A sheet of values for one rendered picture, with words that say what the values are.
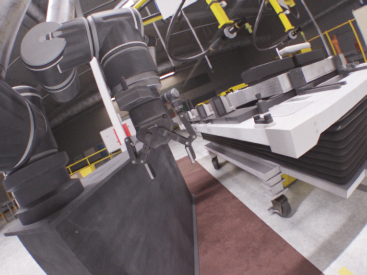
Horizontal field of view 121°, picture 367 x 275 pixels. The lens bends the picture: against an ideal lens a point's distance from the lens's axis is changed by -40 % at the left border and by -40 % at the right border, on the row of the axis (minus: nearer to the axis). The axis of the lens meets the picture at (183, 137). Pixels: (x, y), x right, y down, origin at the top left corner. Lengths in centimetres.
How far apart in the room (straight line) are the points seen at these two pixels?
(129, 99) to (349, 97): 76
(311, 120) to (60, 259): 79
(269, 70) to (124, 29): 106
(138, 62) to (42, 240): 48
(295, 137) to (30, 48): 65
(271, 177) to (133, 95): 110
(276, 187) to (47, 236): 126
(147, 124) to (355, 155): 90
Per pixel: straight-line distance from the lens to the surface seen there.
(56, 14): 65
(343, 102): 76
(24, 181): 49
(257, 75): 121
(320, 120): 61
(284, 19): 200
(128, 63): 33
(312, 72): 132
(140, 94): 27
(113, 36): 37
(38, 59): 36
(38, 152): 50
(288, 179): 169
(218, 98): 115
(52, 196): 47
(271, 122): 60
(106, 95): 649
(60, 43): 36
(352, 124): 91
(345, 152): 86
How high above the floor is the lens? 98
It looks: 7 degrees down
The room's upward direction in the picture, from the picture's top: 23 degrees counter-clockwise
